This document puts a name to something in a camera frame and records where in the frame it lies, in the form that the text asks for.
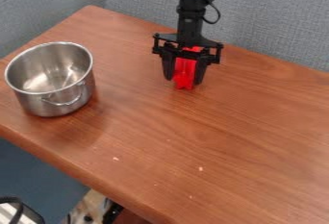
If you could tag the white striped object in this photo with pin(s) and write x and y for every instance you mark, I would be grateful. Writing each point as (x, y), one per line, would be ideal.
(6, 214)

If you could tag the red star-shaped block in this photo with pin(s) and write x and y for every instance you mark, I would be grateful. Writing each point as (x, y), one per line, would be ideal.
(183, 73)

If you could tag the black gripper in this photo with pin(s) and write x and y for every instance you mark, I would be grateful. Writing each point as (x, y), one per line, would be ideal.
(187, 43)

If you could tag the stainless steel pot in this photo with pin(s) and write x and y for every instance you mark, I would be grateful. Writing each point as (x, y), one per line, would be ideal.
(51, 78)

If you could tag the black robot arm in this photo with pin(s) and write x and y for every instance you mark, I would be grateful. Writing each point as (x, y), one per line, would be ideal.
(195, 5)

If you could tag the clutter under table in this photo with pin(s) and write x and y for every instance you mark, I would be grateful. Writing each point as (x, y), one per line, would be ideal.
(89, 211)

